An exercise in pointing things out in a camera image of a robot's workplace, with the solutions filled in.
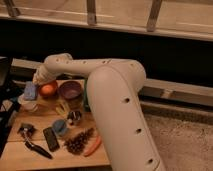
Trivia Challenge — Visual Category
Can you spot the small metal cup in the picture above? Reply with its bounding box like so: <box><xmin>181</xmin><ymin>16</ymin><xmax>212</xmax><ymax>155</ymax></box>
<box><xmin>67</xmin><ymin>111</ymin><xmax>82</xmax><ymax>125</ymax></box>

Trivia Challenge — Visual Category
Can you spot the black handled peeler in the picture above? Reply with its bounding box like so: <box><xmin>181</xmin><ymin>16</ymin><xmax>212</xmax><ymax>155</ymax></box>
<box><xmin>18</xmin><ymin>123</ymin><xmax>52</xmax><ymax>159</ymax></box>

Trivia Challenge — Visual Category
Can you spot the orange bowl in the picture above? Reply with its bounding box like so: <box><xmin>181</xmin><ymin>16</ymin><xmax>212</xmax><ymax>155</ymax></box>
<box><xmin>38</xmin><ymin>81</ymin><xmax>58</xmax><ymax>98</ymax></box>

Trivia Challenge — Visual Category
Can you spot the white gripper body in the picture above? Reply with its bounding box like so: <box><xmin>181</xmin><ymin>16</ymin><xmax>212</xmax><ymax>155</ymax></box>
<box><xmin>33</xmin><ymin>65</ymin><xmax>54</xmax><ymax>85</ymax></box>

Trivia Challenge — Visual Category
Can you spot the white paper cup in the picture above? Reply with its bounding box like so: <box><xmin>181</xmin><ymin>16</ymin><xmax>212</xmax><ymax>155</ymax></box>
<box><xmin>18</xmin><ymin>95</ymin><xmax>38</xmax><ymax>112</ymax></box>

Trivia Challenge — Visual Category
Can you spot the yellow banana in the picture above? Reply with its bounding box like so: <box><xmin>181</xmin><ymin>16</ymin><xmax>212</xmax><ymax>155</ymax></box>
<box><xmin>55</xmin><ymin>100</ymin><xmax>70</xmax><ymax>117</ymax></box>

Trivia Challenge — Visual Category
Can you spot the brown pine cone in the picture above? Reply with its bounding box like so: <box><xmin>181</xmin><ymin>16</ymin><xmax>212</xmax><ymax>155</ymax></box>
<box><xmin>64</xmin><ymin>128</ymin><xmax>94</xmax><ymax>155</ymax></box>

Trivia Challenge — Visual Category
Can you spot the orange carrot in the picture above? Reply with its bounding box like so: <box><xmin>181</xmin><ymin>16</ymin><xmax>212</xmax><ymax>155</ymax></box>
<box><xmin>83</xmin><ymin>135</ymin><xmax>102</xmax><ymax>157</ymax></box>

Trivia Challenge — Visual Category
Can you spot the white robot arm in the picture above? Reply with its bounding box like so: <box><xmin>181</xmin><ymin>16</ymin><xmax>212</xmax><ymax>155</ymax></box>
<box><xmin>33</xmin><ymin>53</ymin><xmax>166</xmax><ymax>171</ymax></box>

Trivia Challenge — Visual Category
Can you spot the purple bowl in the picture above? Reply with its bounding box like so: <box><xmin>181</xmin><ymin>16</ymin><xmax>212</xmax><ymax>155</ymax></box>
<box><xmin>58</xmin><ymin>81</ymin><xmax>82</xmax><ymax>100</ymax></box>

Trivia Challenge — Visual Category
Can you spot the wooden table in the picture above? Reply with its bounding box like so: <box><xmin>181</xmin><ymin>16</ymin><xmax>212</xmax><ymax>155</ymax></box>
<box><xmin>0</xmin><ymin>79</ymin><xmax>111</xmax><ymax>171</ymax></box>

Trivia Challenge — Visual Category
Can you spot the blue round lid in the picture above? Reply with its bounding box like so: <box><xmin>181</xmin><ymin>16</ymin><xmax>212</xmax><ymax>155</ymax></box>
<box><xmin>52</xmin><ymin>119</ymin><xmax>68</xmax><ymax>136</ymax></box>

